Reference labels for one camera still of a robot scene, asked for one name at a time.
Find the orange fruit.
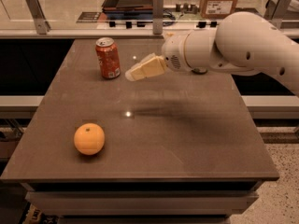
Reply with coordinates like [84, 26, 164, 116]
[74, 123, 105, 155]

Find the red coke can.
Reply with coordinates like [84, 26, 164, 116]
[95, 37, 121, 79]

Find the metal glass bracket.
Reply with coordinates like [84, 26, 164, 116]
[152, 0, 164, 35]
[263, 0, 292, 29]
[25, 0, 50, 35]

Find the middle metal glass bracket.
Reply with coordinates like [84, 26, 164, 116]
[152, 0, 164, 35]

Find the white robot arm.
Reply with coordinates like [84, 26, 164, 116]
[125, 12, 299, 95]

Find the cardboard box with label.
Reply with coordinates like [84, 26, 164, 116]
[200, 0, 238, 19]

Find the left metal glass bracket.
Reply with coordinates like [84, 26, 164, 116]
[25, 0, 50, 35]

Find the green soda can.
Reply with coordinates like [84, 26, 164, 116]
[192, 67, 207, 75]

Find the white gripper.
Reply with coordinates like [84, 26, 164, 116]
[125, 32, 191, 81]

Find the right metal glass bracket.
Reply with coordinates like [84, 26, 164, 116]
[263, 0, 292, 29]

